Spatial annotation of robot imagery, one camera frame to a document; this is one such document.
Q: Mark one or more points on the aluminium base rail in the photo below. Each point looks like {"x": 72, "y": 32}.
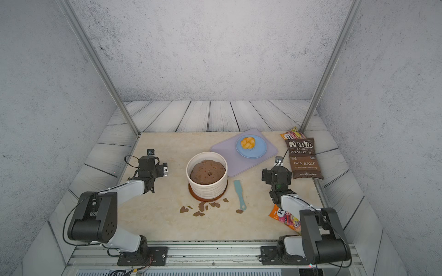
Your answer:
{"x": 201, "y": 257}

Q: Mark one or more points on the lilac plastic tray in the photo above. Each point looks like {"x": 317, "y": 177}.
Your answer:
{"x": 239, "y": 159}

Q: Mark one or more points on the blue round plate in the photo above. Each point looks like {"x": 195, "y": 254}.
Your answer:
{"x": 258, "y": 151}

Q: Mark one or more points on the orange pink candy packet front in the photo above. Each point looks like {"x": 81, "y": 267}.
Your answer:
{"x": 286, "y": 218}

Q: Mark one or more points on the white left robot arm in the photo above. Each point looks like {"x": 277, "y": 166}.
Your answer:
{"x": 94, "y": 220}

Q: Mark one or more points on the aluminium corner post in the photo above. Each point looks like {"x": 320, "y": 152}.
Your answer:
{"x": 335, "y": 54}
{"x": 81, "y": 35}

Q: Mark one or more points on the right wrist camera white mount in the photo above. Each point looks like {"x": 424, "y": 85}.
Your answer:
{"x": 278, "y": 160}

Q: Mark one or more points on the terracotta saucer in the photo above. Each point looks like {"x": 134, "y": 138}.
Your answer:
{"x": 206, "y": 199}

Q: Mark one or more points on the golden knotted bread roll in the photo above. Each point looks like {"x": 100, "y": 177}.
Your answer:
{"x": 248, "y": 143}

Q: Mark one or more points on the small brown mud flake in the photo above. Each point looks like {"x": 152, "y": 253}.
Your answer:
{"x": 198, "y": 213}

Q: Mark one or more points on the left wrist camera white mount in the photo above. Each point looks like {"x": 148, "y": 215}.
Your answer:
{"x": 150, "y": 152}

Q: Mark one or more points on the white ceramic pot with soil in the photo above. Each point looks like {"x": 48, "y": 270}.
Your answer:
{"x": 207, "y": 174}

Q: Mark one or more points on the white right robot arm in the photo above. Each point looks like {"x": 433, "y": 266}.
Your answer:
{"x": 322, "y": 239}

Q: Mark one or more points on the aluminium left corner post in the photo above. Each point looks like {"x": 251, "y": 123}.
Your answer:
{"x": 81, "y": 35}

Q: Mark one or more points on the large brown mud flake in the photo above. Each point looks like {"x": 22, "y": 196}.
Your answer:
{"x": 184, "y": 209}

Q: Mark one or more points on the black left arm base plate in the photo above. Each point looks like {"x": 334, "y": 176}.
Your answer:
{"x": 145, "y": 256}

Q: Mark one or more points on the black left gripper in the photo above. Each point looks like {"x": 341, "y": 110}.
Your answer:
{"x": 162, "y": 171}

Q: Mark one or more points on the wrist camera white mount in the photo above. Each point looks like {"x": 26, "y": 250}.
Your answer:
{"x": 278, "y": 160}
{"x": 150, "y": 152}

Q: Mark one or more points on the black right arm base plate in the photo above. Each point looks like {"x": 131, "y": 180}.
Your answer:
{"x": 269, "y": 255}

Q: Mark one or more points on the brown Kettle chips bag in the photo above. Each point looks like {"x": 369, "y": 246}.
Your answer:
{"x": 303, "y": 159}

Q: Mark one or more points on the teal scrub brush white bristles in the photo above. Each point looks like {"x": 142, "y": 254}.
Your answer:
{"x": 239, "y": 191}

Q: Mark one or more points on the aluminium right corner post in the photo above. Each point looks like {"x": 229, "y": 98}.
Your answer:
{"x": 335, "y": 54}

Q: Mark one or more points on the orange snack packet at back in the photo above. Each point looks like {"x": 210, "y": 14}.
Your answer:
{"x": 293, "y": 134}

